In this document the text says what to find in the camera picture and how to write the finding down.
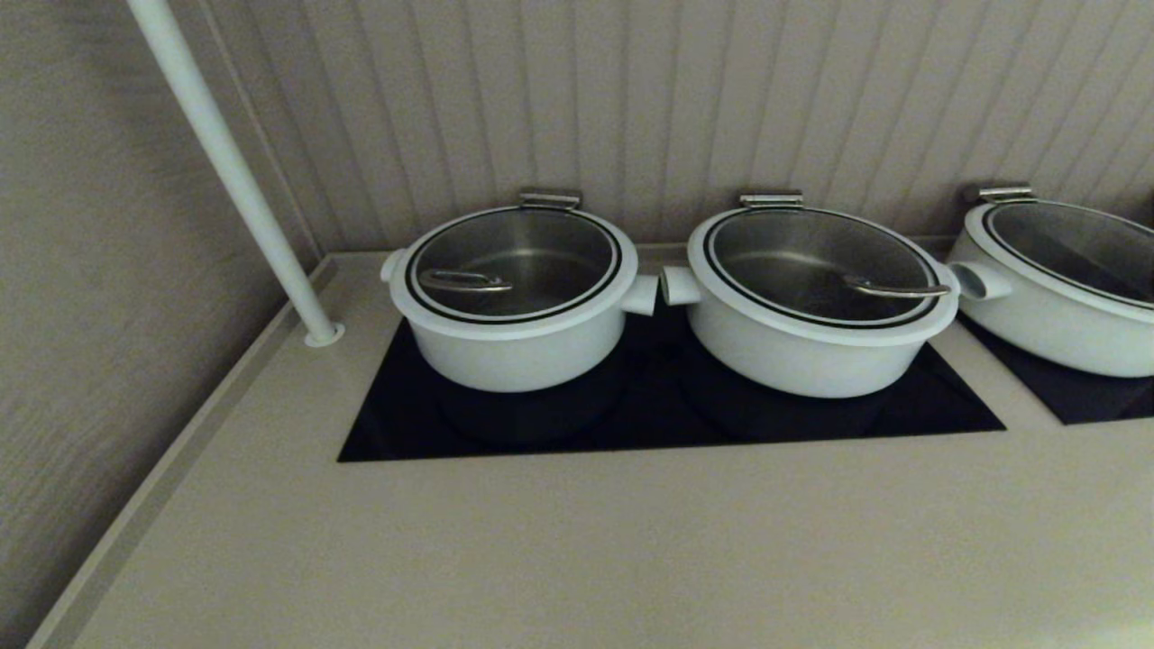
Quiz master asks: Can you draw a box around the narrow black glass cooktop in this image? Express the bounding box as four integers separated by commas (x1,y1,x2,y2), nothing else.
957,311,1154,425

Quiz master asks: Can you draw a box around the white round cooking pot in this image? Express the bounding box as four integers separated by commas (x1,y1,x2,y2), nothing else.
660,206,960,399
379,206,660,394
947,200,1154,378

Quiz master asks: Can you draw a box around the wide black glass cooktop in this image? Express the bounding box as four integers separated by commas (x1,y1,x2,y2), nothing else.
337,302,1006,463

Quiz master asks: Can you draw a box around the white slanted metal pole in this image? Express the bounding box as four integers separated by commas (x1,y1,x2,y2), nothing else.
126,0,346,349

